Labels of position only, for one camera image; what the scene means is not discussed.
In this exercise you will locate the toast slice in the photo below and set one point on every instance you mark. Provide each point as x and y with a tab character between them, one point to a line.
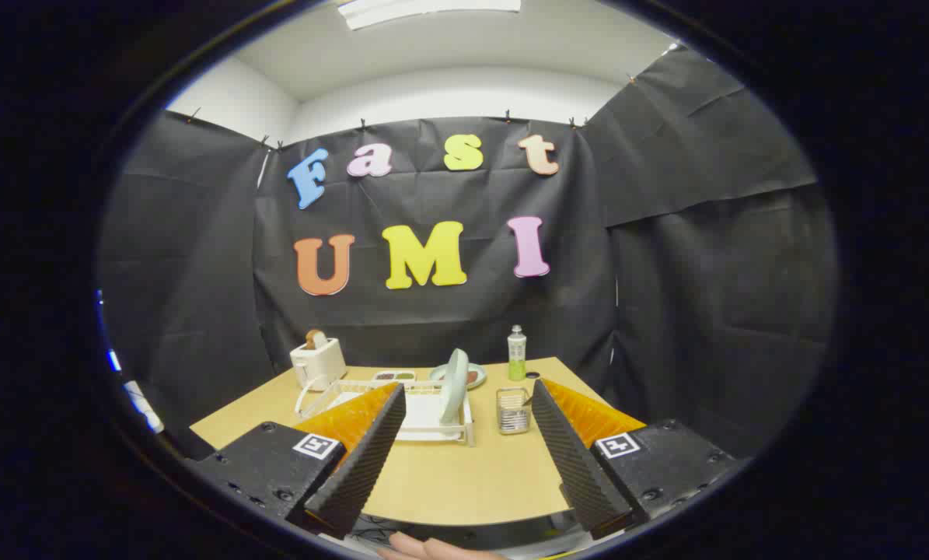
316	339

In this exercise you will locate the white drip tray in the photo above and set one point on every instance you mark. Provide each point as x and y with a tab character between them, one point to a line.
425	416

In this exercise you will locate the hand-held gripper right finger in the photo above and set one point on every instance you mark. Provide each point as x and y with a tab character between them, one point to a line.
581	467

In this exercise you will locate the black backdrop cloth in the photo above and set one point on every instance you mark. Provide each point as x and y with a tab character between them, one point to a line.
433	311

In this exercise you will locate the clear bottle with green label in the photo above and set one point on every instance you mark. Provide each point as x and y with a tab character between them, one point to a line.
517	359

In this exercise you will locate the white divided sauce dish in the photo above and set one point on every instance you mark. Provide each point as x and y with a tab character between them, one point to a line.
394	376

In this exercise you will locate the white printed papers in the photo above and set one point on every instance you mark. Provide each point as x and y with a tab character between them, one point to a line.
144	406

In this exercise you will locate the pale green plate with food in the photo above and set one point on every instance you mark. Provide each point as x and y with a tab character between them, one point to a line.
477	370

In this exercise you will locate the white toaster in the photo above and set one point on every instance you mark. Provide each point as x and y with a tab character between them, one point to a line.
318	365

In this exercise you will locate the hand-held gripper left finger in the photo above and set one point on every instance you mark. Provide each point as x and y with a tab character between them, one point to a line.
359	467

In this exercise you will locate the ceiling light panel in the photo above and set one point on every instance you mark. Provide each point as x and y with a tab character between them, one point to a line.
425	9

